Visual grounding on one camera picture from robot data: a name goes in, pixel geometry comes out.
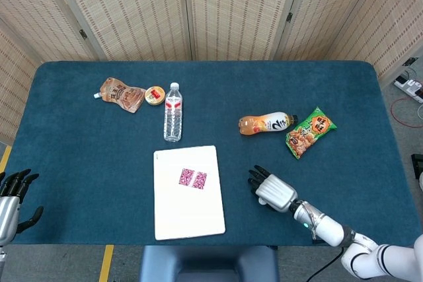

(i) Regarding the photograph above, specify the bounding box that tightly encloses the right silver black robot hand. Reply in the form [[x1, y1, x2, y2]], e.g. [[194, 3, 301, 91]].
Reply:
[[247, 164, 299, 213]]

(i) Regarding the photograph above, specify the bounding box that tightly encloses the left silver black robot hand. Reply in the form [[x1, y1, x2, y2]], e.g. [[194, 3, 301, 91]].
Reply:
[[0, 168, 45, 247]]

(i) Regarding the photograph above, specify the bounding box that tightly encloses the pink glitter packet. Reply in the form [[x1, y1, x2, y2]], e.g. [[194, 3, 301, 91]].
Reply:
[[178, 168, 208, 191]]

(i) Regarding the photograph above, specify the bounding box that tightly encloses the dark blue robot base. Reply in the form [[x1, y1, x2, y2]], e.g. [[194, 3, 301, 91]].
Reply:
[[138, 245, 280, 282]]

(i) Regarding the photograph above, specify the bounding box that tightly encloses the white rectangular board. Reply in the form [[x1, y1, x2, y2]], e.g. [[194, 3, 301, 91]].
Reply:
[[153, 145, 227, 241]]

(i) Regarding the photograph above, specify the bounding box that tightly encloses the orange drink bottle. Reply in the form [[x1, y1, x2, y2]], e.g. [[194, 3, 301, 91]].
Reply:
[[237, 112, 299, 136]]

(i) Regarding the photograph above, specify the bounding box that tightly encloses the green snack bag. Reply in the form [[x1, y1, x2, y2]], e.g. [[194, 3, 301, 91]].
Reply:
[[285, 106, 338, 160]]

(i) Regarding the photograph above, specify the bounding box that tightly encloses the blue felt table cover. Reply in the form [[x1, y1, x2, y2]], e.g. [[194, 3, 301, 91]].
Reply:
[[5, 60, 419, 247]]

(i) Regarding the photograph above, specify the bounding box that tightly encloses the clear water bottle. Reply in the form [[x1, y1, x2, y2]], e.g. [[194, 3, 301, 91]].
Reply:
[[163, 82, 184, 143]]

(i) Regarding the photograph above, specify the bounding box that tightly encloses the black device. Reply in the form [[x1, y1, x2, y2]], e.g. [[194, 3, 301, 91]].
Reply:
[[411, 153, 423, 192]]

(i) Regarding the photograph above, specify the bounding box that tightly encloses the round yellow tin red label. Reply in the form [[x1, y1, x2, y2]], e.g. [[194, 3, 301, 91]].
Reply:
[[145, 85, 166, 106]]

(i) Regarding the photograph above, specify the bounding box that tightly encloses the brown spout pouch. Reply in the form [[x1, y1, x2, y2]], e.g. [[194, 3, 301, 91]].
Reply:
[[93, 77, 147, 114]]

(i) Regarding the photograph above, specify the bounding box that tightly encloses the white power strip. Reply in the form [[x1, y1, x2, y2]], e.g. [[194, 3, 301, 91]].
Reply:
[[393, 75, 423, 104]]

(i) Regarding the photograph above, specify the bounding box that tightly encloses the woven folding screen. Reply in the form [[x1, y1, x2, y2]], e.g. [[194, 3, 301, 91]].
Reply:
[[0, 0, 423, 147]]

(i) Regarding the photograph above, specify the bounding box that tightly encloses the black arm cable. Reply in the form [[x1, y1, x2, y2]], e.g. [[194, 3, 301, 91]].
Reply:
[[304, 248, 345, 282]]

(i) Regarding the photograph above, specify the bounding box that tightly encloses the red cable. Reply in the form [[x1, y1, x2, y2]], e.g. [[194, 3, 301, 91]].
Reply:
[[389, 96, 423, 128]]

